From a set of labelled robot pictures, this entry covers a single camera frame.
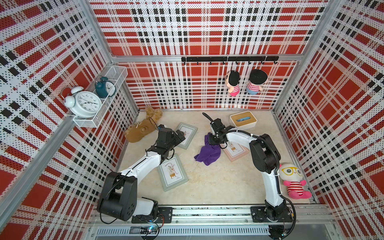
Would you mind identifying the green picture frame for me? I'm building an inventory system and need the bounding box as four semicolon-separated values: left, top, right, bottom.
158;154;189;192
177;123;198;150

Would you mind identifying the purple cloth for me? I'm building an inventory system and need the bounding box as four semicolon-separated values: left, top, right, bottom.
194;133;221;166

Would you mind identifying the pink picture frame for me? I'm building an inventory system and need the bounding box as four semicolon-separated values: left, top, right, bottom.
221;141;250;162

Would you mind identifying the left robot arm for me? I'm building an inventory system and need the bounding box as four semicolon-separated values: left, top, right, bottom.
97;127;186;222

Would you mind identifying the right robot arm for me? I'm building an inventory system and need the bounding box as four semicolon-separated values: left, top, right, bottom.
203;113;287;222

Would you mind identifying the white tissue box wooden lid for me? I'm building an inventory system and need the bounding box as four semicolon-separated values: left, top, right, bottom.
230;111;257;130

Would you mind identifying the brown plush toy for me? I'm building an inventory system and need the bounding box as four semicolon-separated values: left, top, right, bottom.
125;106;163;143

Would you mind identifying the doll with pink clothes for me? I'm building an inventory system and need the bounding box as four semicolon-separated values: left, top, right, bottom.
225;71;240;97

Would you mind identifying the doll with blue clothes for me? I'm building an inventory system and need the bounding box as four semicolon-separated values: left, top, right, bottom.
246;69;268;95

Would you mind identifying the teal alarm clock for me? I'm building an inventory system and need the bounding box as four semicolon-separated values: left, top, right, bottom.
95;77;117;99

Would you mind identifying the white pink plush toy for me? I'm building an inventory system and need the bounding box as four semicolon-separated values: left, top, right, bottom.
279;163;312;200

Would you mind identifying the white alarm clock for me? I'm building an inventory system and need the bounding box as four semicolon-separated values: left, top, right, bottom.
64;86;102;119

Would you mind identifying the green circuit board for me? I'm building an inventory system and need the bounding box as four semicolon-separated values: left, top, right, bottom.
140;226;158;235

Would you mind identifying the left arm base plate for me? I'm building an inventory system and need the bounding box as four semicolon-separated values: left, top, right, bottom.
131;207;173;224

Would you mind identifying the white wire shelf basket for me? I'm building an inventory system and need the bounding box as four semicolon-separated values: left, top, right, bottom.
74;66;128;128

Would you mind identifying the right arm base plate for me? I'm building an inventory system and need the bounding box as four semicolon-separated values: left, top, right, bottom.
251;206;294;223

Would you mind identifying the black hook rail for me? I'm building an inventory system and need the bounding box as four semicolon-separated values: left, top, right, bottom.
181;56;279;63

